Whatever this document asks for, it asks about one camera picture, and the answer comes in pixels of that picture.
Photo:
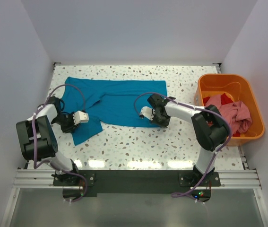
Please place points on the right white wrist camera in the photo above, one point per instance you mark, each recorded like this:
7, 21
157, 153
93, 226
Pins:
146, 112

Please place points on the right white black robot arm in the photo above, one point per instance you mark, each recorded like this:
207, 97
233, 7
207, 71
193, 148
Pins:
212, 131

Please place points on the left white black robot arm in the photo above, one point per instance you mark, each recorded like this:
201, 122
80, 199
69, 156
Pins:
37, 139

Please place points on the red t shirt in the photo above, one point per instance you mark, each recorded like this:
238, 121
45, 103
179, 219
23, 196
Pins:
225, 99

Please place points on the blue t shirt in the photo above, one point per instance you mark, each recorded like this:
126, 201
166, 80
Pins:
115, 102

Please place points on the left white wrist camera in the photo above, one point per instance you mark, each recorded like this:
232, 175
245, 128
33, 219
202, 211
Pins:
80, 117

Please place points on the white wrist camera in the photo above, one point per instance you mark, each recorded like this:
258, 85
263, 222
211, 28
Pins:
80, 117
146, 112

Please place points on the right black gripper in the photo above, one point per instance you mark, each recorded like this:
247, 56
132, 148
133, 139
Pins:
164, 125

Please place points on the orange plastic basket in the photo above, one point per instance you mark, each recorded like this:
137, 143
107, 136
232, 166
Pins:
236, 88

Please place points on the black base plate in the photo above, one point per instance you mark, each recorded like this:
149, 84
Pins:
126, 181

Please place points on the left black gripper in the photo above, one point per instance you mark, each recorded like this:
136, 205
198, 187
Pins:
72, 127

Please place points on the pink t shirt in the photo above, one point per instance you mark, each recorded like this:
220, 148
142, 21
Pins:
237, 114

